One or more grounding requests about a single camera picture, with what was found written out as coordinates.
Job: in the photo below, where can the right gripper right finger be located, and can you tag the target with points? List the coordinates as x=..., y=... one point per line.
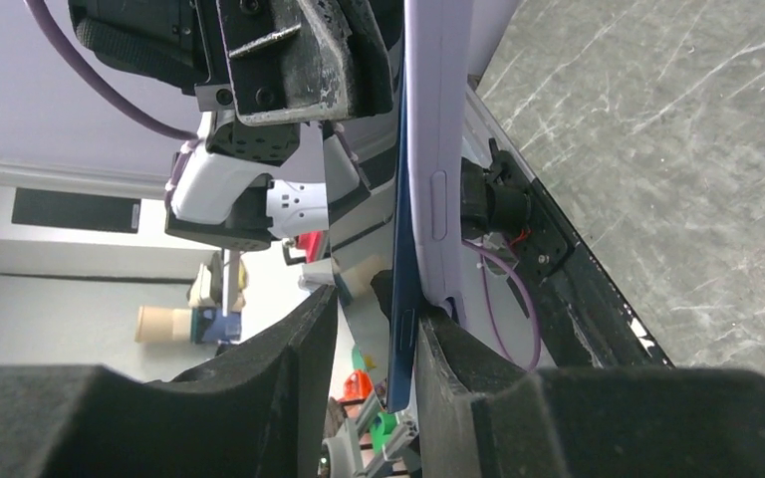
x=483, y=416

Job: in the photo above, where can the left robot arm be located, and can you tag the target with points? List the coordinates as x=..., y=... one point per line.
x=243, y=187

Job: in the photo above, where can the lavender phone case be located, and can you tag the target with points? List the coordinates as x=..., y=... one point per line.
x=436, y=54

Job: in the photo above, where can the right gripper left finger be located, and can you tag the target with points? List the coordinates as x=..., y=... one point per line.
x=255, y=411

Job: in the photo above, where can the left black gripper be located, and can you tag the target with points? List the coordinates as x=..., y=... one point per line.
x=284, y=61

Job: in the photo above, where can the dark blue phone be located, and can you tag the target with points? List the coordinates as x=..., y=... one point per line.
x=406, y=292

